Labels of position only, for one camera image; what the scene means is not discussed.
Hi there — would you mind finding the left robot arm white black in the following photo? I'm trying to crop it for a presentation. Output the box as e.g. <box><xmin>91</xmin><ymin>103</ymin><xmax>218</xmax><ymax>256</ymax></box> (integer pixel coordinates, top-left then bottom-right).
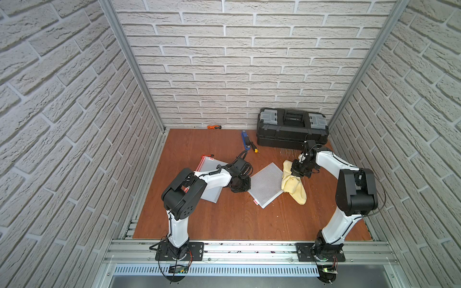
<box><xmin>162</xmin><ymin>166</ymin><xmax>251</xmax><ymax>260</ymax></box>

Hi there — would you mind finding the orange black utility knife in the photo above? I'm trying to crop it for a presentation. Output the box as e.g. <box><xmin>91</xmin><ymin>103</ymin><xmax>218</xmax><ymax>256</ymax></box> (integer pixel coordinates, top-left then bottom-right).
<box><xmin>207</xmin><ymin>125</ymin><xmax>222</xmax><ymax>130</ymax></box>

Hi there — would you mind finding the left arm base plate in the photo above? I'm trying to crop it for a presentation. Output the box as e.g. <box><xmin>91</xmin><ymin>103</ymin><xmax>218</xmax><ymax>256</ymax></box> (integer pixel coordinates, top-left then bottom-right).
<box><xmin>151</xmin><ymin>241</ymin><xmax>205</xmax><ymax>262</ymax></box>

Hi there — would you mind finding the black plastic toolbox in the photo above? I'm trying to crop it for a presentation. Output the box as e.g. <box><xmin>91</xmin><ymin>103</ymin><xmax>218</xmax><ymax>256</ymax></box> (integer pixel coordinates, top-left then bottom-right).
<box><xmin>256</xmin><ymin>108</ymin><xmax>329</xmax><ymax>151</ymax></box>

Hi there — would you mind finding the aluminium front rail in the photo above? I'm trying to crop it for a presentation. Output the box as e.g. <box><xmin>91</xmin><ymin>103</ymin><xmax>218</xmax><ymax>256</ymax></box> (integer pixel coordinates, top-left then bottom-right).
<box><xmin>103</xmin><ymin>240</ymin><xmax>399</xmax><ymax>265</ymax></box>

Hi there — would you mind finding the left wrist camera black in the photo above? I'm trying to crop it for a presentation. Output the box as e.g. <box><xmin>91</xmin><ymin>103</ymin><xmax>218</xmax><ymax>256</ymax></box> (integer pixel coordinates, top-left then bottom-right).
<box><xmin>229</xmin><ymin>158</ymin><xmax>253</xmax><ymax>176</ymax></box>

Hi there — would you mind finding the white mesh document bag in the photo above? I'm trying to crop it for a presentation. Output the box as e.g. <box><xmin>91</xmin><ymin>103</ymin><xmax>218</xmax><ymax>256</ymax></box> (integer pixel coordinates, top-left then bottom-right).
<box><xmin>196</xmin><ymin>156</ymin><xmax>231</xmax><ymax>205</ymax></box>
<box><xmin>248</xmin><ymin>163</ymin><xmax>283</xmax><ymax>209</ymax></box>

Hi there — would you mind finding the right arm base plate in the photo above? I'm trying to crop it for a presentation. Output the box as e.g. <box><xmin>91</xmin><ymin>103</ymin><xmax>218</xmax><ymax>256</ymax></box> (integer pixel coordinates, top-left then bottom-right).
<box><xmin>295</xmin><ymin>242</ymin><xmax>346</xmax><ymax>263</ymax></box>

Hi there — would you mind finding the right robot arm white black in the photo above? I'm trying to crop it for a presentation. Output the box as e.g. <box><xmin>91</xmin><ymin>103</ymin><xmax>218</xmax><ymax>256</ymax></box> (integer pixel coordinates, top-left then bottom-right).
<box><xmin>291</xmin><ymin>148</ymin><xmax>378</xmax><ymax>262</ymax></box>

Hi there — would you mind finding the yellow cleaning cloth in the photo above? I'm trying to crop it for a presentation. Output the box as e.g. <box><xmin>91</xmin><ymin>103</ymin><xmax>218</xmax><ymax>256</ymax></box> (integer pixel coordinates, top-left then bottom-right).
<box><xmin>281</xmin><ymin>160</ymin><xmax>307</xmax><ymax>205</ymax></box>

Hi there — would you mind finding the red zipper mesh document bag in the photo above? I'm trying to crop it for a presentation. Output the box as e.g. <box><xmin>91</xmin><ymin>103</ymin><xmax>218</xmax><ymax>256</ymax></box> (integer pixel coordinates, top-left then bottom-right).
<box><xmin>196</xmin><ymin>156</ymin><xmax>220</xmax><ymax>172</ymax></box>

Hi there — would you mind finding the black yellow screwdriver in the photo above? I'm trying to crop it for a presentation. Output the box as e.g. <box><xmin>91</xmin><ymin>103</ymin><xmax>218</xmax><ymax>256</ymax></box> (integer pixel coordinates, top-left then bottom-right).
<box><xmin>250</xmin><ymin>141</ymin><xmax>258</xmax><ymax>153</ymax></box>

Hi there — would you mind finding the blue tool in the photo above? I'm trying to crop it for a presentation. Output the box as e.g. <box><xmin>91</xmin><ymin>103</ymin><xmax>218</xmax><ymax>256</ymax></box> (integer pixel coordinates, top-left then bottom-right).
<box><xmin>241</xmin><ymin>130</ymin><xmax>252</xmax><ymax>150</ymax></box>

